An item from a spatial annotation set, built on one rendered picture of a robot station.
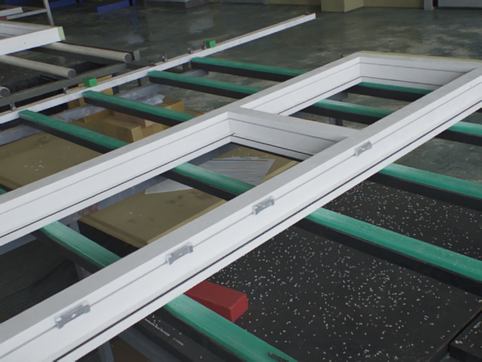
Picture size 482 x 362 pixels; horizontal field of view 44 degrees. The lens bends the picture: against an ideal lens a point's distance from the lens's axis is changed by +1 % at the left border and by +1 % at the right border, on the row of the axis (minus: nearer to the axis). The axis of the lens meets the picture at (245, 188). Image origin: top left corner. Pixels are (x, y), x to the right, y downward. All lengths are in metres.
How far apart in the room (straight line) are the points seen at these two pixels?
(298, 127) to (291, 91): 0.34
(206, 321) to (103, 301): 0.15
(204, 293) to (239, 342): 0.53
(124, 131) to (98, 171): 0.91
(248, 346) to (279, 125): 0.70
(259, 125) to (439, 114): 0.42
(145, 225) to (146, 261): 0.77
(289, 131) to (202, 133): 0.23
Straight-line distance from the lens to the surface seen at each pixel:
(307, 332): 1.28
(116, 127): 2.27
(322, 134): 1.32
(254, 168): 1.90
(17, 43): 3.43
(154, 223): 1.67
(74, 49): 3.28
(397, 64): 1.85
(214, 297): 1.34
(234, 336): 0.85
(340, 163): 1.20
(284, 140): 1.41
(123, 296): 0.91
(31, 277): 2.23
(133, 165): 1.37
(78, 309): 0.86
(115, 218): 1.75
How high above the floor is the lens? 1.39
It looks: 25 degrees down
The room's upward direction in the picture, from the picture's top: 8 degrees counter-clockwise
